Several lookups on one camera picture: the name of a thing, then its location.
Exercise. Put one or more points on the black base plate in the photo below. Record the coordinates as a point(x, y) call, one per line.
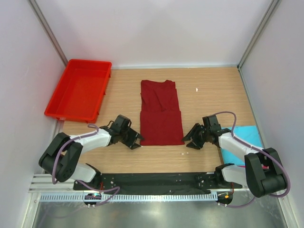
point(181, 183)

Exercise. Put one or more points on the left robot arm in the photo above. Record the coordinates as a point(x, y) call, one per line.
point(61, 157)

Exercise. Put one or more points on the folded blue t-shirt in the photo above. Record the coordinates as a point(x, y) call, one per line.
point(234, 148)

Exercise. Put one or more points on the white slotted cable duct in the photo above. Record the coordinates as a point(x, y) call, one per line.
point(94, 197)

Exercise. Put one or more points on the red plastic bin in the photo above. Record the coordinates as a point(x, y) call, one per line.
point(80, 91)

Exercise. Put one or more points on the dark red t-shirt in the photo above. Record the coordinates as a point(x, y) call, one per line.
point(160, 116)

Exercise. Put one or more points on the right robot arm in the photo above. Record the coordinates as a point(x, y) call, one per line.
point(263, 172)

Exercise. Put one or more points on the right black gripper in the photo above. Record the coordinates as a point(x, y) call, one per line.
point(193, 131)

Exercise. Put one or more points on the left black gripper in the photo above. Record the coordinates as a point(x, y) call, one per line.
point(134, 146)

